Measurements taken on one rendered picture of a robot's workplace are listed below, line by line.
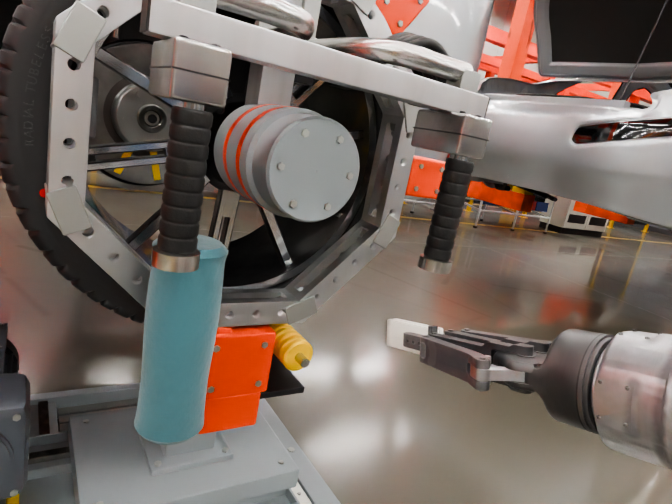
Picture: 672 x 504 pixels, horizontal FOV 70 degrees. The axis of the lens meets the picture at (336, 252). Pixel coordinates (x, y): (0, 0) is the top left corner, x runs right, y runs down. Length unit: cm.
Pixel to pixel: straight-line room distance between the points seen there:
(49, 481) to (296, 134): 87
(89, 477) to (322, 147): 74
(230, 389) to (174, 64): 53
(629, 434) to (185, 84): 42
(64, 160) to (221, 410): 44
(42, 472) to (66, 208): 65
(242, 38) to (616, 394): 42
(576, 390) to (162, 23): 44
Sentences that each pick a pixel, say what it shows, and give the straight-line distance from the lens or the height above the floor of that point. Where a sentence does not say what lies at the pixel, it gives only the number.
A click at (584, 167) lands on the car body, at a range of 305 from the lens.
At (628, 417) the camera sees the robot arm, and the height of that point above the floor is 76.
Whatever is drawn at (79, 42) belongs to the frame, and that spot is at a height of 94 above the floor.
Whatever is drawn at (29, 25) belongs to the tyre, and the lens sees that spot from 74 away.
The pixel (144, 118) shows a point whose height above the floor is 85.
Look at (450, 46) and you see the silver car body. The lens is 155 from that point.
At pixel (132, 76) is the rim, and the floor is 92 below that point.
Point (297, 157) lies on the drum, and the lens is 57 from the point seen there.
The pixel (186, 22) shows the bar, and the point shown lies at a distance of 48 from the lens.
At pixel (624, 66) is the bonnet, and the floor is 174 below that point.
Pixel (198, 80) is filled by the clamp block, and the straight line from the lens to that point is 45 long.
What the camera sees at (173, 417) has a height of 52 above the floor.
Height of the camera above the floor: 90
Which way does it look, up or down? 14 degrees down
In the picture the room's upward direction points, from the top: 11 degrees clockwise
